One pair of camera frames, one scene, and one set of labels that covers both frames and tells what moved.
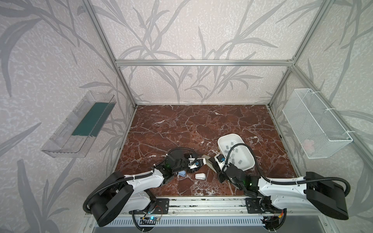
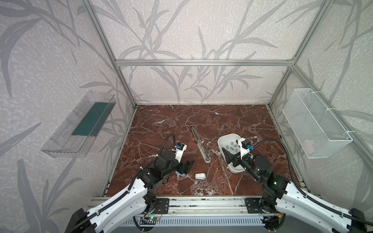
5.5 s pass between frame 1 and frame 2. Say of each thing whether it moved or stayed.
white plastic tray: stayed
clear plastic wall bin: stayed
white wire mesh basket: stayed
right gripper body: moved
